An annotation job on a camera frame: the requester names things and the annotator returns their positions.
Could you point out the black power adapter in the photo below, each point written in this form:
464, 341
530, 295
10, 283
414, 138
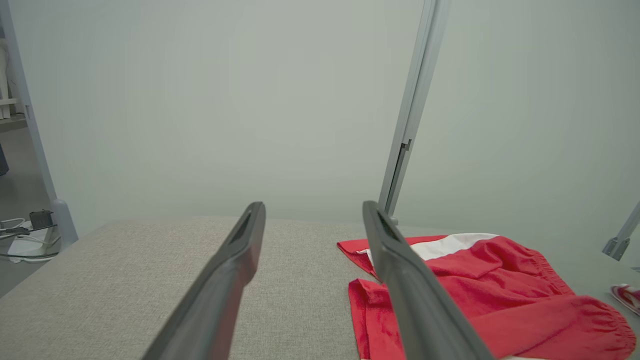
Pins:
41, 220

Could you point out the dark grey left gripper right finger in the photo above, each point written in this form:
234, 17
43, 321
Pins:
415, 300

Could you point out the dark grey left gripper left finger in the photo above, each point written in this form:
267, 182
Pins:
220, 295

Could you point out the grey partition post with foot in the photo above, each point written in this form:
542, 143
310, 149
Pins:
30, 125
622, 237

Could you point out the grey metal partition post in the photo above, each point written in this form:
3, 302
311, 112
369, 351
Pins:
415, 100

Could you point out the red shorts with white stripes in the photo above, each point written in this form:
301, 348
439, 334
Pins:
510, 300

